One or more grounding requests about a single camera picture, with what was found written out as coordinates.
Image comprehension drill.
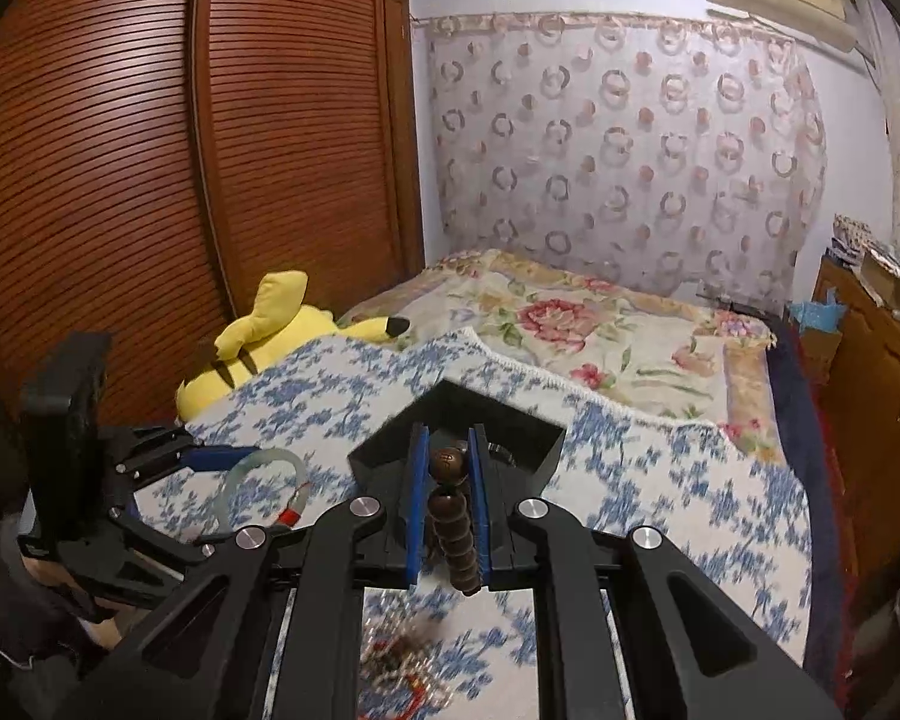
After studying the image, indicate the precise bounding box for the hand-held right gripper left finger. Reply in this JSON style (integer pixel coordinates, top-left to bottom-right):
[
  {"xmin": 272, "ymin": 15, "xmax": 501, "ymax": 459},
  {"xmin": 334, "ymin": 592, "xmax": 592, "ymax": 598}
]
[{"xmin": 67, "ymin": 424, "xmax": 430, "ymax": 720}]

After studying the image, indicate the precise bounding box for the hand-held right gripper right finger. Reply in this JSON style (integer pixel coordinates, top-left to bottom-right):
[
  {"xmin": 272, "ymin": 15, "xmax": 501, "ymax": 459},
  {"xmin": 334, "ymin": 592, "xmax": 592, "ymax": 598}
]
[{"xmin": 471, "ymin": 424, "xmax": 848, "ymax": 720}]

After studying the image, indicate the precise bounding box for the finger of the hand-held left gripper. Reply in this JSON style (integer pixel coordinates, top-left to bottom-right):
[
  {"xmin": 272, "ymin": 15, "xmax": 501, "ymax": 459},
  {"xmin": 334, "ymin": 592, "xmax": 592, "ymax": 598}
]
[
  {"xmin": 58, "ymin": 508, "xmax": 231, "ymax": 607},
  {"xmin": 103, "ymin": 425, "xmax": 261, "ymax": 483}
]

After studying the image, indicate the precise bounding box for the green jade bangle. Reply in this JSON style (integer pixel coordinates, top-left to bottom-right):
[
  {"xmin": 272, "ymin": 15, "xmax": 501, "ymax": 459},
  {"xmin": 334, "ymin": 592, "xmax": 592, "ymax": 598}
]
[{"xmin": 217, "ymin": 448, "xmax": 313, "ymax": 541}]

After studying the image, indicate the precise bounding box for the brown wooden bead bracelet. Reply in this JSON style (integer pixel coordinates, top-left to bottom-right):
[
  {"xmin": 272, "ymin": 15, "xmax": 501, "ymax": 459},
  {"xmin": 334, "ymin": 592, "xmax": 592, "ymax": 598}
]
[{"xmin": 426, "ymin": 446, "xmax": 482, "ymax": 598}]

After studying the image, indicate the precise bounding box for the black jewelry box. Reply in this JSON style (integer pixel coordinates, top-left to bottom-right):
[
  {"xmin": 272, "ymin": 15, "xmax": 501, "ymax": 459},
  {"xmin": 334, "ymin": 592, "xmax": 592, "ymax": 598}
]
[{"xmin": 347, "ymin": 380, "xmax": 568, "ymax": 500}]

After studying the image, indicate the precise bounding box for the pile of mixed bracelets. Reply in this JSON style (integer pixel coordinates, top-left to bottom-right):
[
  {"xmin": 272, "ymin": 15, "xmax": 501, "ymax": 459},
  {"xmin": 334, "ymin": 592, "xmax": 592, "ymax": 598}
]
[{"xmin": 358, "ymin": 613, "xmax": 455, "ymax": 720}]

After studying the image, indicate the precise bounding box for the person's left forearm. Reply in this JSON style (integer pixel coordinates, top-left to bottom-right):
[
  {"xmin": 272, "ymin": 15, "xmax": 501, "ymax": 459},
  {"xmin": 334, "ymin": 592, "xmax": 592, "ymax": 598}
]
[{"xmin": 0, "ymin": 525, "xmax": 145, "ymax": 691}]

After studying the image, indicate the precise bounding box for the yellow plush toy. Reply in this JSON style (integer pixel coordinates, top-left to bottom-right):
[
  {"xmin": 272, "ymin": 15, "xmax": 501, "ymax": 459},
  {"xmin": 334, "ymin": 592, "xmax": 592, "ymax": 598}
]
[{"xmin": 175, "ymin": 270, "xmax": 412, "ymax": 421}]

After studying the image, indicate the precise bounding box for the blue floral white blanket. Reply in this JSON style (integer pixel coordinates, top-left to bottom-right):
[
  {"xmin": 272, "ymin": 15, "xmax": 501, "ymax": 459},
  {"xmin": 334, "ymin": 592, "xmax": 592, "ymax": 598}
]
[{"xmin": 131, "ymin": 328, "xmax": 815, "ymax": 720}]

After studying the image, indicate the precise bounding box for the cream red-flower blanket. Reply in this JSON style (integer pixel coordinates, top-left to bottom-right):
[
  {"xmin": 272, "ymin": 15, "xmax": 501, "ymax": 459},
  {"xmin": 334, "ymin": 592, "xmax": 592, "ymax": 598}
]
[{"xmin": 340, "ymin": 247, "xmax": 785, "ymax": 466}]

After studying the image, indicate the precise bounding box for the brown slatted wooden wardrobe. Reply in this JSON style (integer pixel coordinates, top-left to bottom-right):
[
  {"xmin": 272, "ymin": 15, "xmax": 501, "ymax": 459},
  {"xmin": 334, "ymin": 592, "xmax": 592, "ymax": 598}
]
[{"xmin": 0, "ymin": 0, "xmax": 425, "ymax": 425}]

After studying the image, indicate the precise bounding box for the dark blue bed sheet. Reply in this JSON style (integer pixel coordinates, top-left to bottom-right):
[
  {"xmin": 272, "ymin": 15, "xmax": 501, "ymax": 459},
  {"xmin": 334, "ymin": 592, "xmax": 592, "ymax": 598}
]
[{"xmin": 767, "ymin": 321, "xmax": 854, "ymax": 691}]

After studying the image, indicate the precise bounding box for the light blue plastic bag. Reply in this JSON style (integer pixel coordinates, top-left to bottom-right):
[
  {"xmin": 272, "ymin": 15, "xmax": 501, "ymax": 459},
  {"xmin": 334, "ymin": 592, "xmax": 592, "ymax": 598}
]
[{"xmin": 786, "ymin": 300, "xmax": 845, "ymax": 335}]

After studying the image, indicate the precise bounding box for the long wooden cabinet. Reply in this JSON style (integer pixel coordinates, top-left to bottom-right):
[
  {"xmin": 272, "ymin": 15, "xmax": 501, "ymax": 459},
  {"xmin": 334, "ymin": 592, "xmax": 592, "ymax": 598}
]
[{"xmin": 810, "ymin": 255, "xmax": 900, "ymax": 616}]

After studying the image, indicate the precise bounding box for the stack of printed cloths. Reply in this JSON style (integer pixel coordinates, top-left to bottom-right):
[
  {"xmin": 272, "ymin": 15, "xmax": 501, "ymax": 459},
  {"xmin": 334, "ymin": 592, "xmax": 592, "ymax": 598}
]
[{"xmin": 830, "ymin": 213, "xmax": 872, "ymax": 263}]

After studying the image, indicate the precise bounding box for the open cardboard box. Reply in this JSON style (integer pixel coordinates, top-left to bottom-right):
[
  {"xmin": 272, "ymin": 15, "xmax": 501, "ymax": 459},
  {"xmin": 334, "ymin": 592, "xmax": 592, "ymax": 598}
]
[{"xmin": 858, "ymin": 247, "xmax": 900, "ymax": 302}]

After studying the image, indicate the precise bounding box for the beige window curtain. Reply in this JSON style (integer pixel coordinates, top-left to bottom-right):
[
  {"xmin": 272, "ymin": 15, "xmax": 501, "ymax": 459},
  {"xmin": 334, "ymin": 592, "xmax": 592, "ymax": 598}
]
[{"xmin": 866, "ymin": 0, "xmax": 900, "ymax": 256}]

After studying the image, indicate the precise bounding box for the ring-patterned lace wall cloth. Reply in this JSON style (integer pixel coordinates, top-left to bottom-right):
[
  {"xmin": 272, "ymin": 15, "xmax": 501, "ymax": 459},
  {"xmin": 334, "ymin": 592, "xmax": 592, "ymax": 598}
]
[{"xmin": 412, "ymin": 11, "xmax": 830, "ymax": 302}]

